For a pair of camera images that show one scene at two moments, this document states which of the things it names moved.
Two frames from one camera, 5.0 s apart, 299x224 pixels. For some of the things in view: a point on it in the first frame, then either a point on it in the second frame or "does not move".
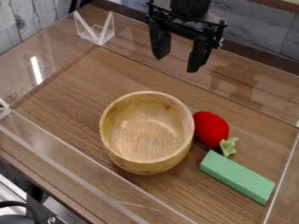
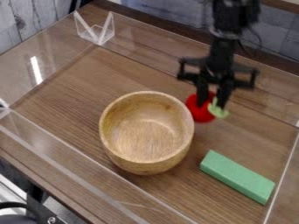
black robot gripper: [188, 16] to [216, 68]
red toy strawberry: [211, 130] to [210, 111]
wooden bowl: [146, 129] does not move
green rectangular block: [243, 179] does not move
